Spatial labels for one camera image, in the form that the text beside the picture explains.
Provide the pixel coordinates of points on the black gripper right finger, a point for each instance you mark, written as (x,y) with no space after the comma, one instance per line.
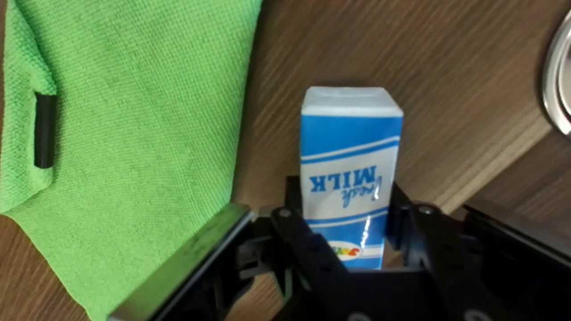
(428,240)

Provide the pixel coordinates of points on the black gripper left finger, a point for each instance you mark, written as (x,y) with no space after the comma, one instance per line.
(305,257)

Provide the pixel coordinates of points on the white and blue milk carton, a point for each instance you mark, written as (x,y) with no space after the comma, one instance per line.
(348,153)

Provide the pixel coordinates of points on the steel pot lid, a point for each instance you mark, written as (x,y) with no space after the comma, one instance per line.
(555,82)

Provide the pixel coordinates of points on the green microfiber cloth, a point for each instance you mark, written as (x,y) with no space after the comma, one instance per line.
(120,130)

